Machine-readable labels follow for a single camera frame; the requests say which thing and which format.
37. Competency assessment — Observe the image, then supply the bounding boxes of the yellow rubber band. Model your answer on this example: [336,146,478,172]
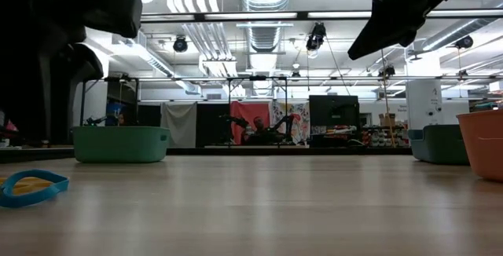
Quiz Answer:
[0,176,54,196]

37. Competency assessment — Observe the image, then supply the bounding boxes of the blue rubber band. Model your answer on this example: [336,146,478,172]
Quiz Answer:
[0,169,70,209]

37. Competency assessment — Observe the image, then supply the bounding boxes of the thin tan pole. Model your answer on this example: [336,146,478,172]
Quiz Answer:
[379,47,396,148]

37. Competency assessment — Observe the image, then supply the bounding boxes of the black ceiling fixture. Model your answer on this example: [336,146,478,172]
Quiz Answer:
[454,35,475,50]
[172,35,189,54]

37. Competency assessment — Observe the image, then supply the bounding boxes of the cardboard box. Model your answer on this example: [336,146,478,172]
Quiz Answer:
[378,113,397,127]

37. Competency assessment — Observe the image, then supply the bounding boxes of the large black monitor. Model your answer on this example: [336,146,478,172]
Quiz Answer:
[308,94,361,147]

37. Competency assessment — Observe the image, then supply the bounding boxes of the green plastic basket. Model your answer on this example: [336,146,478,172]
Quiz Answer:
[72,125,171,164]

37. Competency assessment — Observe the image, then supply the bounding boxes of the shelf of goods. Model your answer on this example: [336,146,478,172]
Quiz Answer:
[310,124,409,148]

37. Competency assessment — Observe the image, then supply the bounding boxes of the floral hanging cloth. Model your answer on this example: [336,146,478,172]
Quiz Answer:
[269,101,311,144]

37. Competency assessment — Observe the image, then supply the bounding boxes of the dark teal plastic basket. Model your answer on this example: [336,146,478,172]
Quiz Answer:
[407,124,471,166]

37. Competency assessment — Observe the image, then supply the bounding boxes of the grey hanging cloth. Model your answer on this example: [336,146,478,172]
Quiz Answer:
[160,102,197,149]

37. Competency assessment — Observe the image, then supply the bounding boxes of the person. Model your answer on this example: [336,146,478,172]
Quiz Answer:
[245,116,272,146]

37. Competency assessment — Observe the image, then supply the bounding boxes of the orange plastic basket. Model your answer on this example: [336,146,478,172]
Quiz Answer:
[456,109,503,182]

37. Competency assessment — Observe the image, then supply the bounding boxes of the orange hanging cloth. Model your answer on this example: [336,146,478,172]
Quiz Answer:
[229,101,272,145]

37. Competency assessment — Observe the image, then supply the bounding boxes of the black overhead crossbar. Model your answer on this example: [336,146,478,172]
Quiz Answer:
[139,9,503,25]

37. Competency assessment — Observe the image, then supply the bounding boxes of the black hanging camera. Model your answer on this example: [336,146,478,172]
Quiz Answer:
[305,22,328,59]

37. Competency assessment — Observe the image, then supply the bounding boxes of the silver ventilation duct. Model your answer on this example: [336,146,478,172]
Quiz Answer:
[237,0,295,53]

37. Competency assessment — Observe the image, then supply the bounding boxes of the black aluminium table frame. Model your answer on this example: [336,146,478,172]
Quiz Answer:
[0,145,413,165]

